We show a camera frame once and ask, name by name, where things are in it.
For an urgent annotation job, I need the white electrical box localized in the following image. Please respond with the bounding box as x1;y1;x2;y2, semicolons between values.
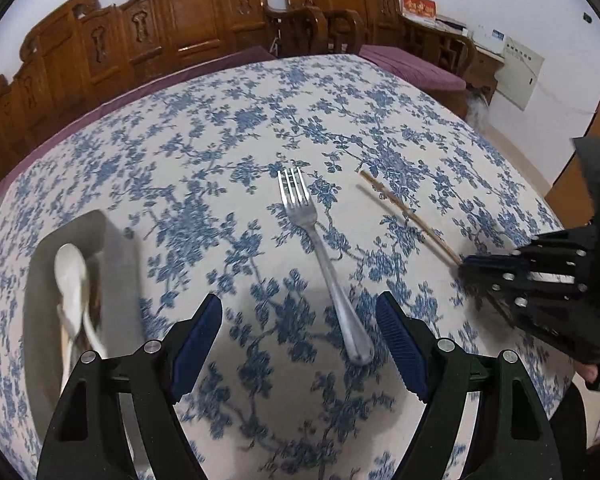
495;37;546;111

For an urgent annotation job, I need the carved wooden armchair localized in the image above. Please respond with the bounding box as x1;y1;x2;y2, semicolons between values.
282;0;406;57

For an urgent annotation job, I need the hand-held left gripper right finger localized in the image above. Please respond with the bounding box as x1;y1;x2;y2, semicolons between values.
375;291;566;480

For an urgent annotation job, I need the person's right hand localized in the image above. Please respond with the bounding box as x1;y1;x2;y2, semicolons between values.
575;337;600;382

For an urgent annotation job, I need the brown board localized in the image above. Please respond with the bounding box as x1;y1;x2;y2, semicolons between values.
545;95;600;231

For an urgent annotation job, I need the metal fork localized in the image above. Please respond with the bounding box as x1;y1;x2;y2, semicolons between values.
276;166;376;366

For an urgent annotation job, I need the metal tray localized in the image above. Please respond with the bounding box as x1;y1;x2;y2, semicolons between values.
22;210;146;471

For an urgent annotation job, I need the red sign on desk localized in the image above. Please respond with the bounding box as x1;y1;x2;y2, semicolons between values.
401;0;438;21

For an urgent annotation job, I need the person's dark clothing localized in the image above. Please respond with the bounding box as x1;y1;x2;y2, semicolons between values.
550;385;590;480

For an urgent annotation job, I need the wooden chopstick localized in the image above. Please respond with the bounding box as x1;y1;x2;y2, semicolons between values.
356;185;448;246
57;305;79;398
359;170;465;266

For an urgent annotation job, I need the carved wooden sofa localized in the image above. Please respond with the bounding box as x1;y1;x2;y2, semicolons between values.
0;0;326;196

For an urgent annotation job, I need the blue floral tablecloth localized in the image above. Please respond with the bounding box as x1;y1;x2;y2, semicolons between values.
0;54;576;480

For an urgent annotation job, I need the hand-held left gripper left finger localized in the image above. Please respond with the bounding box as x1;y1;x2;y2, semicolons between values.
36;292;224;480

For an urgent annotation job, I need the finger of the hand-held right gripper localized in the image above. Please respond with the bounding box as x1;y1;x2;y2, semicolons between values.
460;227;598;283
472;277;597;358

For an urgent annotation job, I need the white appliance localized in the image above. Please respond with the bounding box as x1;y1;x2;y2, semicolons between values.
479;29;507;55

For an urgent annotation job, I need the purple armchair cushion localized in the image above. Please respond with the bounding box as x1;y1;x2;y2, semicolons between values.
360;44;467;92

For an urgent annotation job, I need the wooden side table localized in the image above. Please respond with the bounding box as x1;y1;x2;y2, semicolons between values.
400;15;506;106

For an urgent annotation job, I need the white plastic spoon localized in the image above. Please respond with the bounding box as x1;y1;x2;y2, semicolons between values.
81;307;107;358
54;243;90;341

